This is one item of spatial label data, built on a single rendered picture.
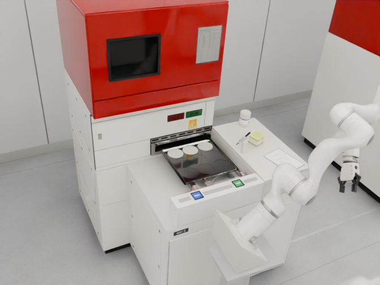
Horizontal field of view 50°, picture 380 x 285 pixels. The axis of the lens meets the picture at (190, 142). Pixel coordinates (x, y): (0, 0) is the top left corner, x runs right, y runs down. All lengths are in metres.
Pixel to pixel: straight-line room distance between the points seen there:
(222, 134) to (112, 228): 1.02
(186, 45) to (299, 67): 3.03
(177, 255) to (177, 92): 0.95
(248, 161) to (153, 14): 1.02
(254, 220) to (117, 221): 1.21
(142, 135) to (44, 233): 1.28
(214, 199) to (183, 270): 0.53
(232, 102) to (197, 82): 2.37
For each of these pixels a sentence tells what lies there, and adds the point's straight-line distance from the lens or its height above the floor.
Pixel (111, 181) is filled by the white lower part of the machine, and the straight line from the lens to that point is 2.70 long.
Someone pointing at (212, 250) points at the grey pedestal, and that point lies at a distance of 2.16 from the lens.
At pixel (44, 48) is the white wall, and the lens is 3.78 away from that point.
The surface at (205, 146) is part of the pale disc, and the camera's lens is 2.70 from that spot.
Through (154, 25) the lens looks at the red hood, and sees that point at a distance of 2.24.
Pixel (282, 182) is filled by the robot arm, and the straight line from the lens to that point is 2.04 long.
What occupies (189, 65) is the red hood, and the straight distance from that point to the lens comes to 2.42.
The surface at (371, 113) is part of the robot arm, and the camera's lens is 2.06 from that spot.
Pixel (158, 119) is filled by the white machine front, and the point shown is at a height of 1.11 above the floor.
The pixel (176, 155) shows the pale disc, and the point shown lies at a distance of 2.60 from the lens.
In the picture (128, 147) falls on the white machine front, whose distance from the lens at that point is 2.59.
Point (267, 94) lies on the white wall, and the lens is 5.10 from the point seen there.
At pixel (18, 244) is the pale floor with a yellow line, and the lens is 3.42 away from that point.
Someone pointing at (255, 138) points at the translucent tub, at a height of 1.03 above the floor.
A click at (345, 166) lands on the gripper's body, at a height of 1.12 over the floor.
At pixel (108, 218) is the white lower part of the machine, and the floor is 0.39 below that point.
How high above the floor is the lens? 2.44
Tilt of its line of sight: 34 degrees down
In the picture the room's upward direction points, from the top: 4 degrees clockwise
